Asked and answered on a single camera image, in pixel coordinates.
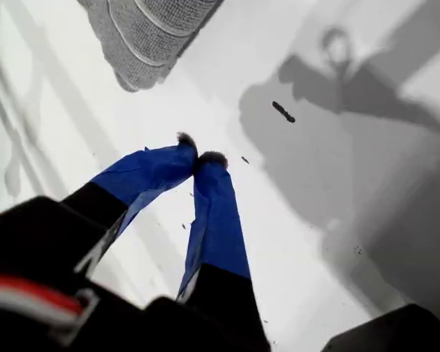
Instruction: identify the grey white-striped towel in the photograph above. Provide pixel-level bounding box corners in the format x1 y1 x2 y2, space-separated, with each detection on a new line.
76 0 225 93

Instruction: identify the small dark debris piece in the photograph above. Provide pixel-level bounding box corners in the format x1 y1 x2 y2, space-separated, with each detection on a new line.
271 100 297 125

